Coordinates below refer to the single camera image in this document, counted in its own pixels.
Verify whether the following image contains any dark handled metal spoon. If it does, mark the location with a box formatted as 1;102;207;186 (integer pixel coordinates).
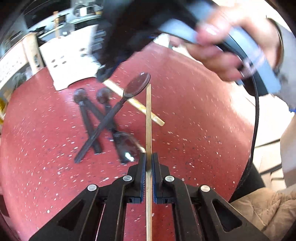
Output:
74;72;151;163
73;88;102;154
96;87;141;164

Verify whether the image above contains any person right hand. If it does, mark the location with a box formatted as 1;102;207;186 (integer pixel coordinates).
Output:
169;3;289;81

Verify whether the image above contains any white utensil holder caddy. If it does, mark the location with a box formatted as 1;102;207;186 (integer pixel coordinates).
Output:
40;25;100;91

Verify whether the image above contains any white flower pattern storage cart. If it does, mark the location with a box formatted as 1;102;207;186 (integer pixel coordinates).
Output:
1;33;44;94

